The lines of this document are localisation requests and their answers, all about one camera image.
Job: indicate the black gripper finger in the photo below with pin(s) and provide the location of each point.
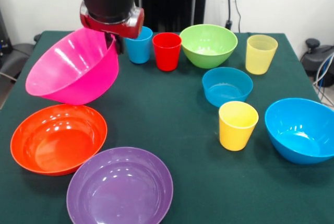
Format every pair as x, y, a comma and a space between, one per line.
109, 40
119, 46

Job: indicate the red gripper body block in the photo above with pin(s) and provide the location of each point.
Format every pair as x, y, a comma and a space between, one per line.
117, 29

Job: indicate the pink plastic bowl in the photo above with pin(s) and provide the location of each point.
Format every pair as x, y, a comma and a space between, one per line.
73, 72

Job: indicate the blue plastic cup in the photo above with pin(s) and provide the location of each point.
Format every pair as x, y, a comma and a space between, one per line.
139, 51

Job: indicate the red plastic cup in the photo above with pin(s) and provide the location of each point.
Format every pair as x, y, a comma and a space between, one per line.
167, 57

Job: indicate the dark green table cloth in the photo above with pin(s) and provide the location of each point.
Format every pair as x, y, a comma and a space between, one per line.
169, 109

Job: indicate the green plastic bowl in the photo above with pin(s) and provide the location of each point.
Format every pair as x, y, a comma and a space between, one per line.
208, 57

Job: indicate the black floor device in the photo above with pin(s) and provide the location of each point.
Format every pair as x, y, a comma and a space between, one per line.
13, 57
313, 59

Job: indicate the orange plastic bowl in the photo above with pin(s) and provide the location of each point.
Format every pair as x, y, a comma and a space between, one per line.
58, 143

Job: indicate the small dark blue bowl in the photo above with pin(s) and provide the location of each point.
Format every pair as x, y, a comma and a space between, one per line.
227, 91

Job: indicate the translucent yellow-green plastic cup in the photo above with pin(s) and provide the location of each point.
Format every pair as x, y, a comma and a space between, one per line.
259, 59

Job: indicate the yellow plastic cup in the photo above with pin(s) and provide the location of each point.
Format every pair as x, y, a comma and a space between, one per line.
235, 135

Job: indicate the purple plastic bowl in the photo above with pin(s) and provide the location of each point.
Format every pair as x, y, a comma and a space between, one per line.
120, 192

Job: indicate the large light blue bowl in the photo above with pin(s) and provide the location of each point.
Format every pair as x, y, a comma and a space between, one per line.
300, 135

